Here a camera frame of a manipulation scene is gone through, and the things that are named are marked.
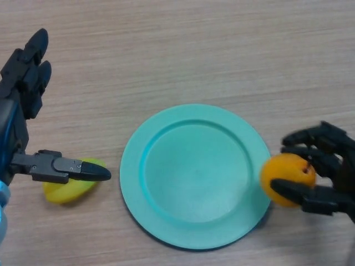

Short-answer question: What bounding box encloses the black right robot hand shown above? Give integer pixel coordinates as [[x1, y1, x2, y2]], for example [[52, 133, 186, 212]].
[[270, 120, 355, 226]]

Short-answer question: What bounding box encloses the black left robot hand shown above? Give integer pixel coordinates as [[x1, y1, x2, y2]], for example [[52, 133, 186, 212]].
[[0, 28, 112, 186]]

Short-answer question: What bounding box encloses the yellow green starfruit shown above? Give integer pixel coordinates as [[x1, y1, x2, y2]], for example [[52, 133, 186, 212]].
[[42, 157, 107, 205]]

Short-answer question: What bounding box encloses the yellow orange pear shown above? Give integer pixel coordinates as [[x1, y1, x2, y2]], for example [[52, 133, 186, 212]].
[[260, 154, 317, 208]]

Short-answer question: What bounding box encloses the green round plastic plate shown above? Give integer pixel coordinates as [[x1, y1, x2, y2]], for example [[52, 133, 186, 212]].
[[119, 104, 274, 252]]

